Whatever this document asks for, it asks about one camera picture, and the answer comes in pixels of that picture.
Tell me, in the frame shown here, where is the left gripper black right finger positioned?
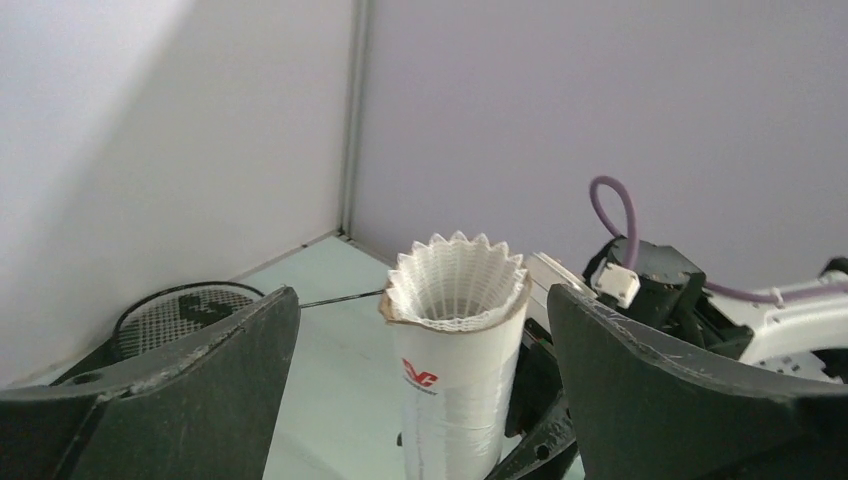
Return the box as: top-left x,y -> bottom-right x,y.
547,284 -> 847,480

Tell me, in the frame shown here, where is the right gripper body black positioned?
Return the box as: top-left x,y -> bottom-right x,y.
488,318 -> 578,480

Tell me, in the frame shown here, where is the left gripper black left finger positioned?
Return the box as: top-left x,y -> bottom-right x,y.
1,287 -> 301,479

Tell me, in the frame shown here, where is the white shuttlecock tube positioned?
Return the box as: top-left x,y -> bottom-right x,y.
386,281 -> 531,479

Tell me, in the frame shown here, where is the badminton racket black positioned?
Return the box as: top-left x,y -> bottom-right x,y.
109,280 -> 387,362

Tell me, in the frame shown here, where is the black racket bag crossway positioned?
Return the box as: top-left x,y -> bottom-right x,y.
50,339 -> 124,387

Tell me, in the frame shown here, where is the shuttlecock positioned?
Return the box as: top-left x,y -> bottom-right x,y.
378,231 -> 530,333

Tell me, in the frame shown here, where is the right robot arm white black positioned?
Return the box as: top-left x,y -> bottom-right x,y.
492,239 -> 847,479

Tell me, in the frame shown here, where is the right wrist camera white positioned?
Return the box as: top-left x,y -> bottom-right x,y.
591,262 -> 641,309

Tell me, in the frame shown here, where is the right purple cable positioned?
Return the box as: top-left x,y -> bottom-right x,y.
588,174 -> 848,306

